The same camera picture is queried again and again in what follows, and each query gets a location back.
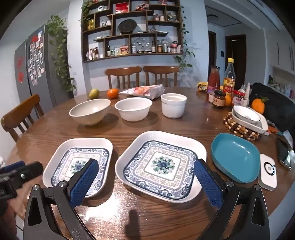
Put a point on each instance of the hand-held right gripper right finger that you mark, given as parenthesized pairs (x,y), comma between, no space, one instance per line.
(208,184)

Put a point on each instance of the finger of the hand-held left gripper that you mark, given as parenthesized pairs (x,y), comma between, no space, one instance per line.
(11,166)
(30,170)

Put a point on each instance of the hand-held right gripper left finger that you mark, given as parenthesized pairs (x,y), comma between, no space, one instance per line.
(84,182)

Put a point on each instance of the small patterned square plate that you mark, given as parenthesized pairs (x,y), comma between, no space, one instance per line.
(66,159)

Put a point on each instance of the teal dish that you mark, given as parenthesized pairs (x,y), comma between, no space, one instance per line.
(235,154)

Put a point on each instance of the large patterned square plate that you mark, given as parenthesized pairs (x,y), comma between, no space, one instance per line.
(161,165)

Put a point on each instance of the wide beige bowl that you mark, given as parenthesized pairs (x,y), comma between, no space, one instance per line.
(89,115)

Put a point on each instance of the white ribbed cup bowl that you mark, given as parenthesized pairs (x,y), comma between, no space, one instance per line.
(172,108)

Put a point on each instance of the medium white bowl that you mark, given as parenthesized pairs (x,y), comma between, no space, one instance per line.
(133,113)

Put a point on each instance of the wooden dining chair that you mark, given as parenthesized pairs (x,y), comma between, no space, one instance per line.
(123,71)
(161,70)
(18,113)

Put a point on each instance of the white box device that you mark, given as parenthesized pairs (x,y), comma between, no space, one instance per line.
(267,177)

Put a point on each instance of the white square dish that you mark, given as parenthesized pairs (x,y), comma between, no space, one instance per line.
(253,125)

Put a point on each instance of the black glossy phone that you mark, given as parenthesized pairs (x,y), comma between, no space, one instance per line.
(283,152)

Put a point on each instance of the brown sauce jar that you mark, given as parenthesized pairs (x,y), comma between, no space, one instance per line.
(219,99)

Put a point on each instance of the green pear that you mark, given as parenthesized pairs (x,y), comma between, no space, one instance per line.
(94,94)

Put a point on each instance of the red lidded jar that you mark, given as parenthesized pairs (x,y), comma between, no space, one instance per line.
(238,99)

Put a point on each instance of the orange tangerine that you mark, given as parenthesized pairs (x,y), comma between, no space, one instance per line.
(113,94)

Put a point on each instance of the grey refrigerator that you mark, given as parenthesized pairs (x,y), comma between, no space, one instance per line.
(49,76)

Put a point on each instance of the yellow snack packet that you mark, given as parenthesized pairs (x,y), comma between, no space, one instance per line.
(202,86)

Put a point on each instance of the red fridge sticker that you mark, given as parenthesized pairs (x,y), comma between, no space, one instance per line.
(20,62)

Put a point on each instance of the black bag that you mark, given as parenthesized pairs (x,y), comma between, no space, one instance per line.
(278,106)

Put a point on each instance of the yellow capped vinegar bottle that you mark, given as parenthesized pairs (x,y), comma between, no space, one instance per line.
(229,80)

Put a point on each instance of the group of fridge photo magnets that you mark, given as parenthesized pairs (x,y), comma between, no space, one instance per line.
(35,60)

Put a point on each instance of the white snack packet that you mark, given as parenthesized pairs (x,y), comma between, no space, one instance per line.
(145,91)

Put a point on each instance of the dark wooden door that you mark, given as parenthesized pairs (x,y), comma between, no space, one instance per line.
(212,50)
(235,62)

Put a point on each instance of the hanging green vine plant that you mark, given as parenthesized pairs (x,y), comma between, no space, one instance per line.
(58,43)

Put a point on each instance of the trailing shelf vine plant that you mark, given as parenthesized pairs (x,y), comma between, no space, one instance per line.
(184,55)

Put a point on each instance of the row of spice jars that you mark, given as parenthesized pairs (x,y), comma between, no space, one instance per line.
(124,50)

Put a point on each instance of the round dark decorative plate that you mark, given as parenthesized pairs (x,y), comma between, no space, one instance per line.
(126,26)

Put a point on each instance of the round ceiling lamp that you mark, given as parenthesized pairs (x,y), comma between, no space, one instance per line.
(212,18)

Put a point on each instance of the white wall cabinet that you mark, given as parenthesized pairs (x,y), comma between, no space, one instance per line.
(281,48)

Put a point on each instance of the dark wooden wall shelf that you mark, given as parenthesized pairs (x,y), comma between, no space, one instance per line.
(115,16)

